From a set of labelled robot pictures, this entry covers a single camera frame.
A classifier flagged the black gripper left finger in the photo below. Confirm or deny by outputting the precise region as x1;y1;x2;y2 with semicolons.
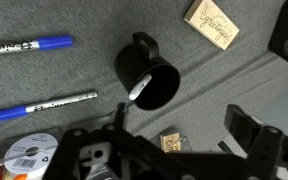
45;102;132;180

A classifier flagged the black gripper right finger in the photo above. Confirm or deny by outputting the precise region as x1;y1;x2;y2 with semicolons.
224;103;288;180

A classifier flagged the white marker with black cap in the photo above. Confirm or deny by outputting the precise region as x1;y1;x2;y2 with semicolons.
128;73;153;101

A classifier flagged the silver marker with blue cap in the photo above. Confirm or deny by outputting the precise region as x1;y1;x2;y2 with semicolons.
0;90;98;123
0;34;74;57

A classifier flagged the plain wooden stamp block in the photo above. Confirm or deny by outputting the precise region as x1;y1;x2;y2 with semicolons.
159;131;187;154

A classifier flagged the black mug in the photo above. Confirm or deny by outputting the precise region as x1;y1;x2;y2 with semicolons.
114;31;182;112

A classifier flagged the black tape dispenser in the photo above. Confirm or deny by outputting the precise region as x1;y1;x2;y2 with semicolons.
267;0;288;64

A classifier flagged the wooden greetings stamp block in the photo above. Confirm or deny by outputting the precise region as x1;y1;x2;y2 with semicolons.
183;0;241;51

